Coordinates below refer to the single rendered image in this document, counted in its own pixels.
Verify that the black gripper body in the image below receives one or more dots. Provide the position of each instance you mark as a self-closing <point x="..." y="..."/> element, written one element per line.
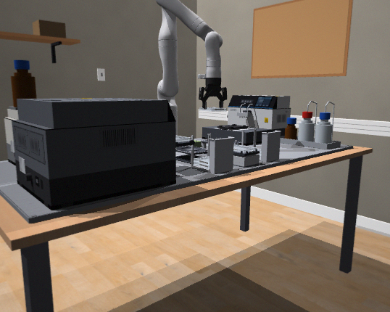
<point x="213" y="83"/>

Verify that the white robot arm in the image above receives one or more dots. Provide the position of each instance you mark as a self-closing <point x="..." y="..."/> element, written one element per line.
<point x="168" y="86"/>

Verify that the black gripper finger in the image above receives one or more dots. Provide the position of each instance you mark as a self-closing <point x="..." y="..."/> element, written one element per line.
<point x="220" y="97"/>
<point x="204" y="97"/>

